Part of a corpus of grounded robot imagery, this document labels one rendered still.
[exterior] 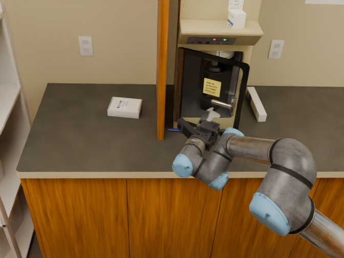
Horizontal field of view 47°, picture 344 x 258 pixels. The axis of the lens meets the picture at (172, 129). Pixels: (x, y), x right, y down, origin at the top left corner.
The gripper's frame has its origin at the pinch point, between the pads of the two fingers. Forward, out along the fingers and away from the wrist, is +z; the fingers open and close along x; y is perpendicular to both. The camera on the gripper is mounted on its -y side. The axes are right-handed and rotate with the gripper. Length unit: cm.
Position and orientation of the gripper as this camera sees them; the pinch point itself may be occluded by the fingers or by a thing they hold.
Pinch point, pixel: (209, 113)
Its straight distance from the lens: 161.8
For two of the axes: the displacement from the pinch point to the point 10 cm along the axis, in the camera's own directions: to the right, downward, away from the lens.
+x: 0.5, -7.7, -6.3
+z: 4.1, -5.6, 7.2
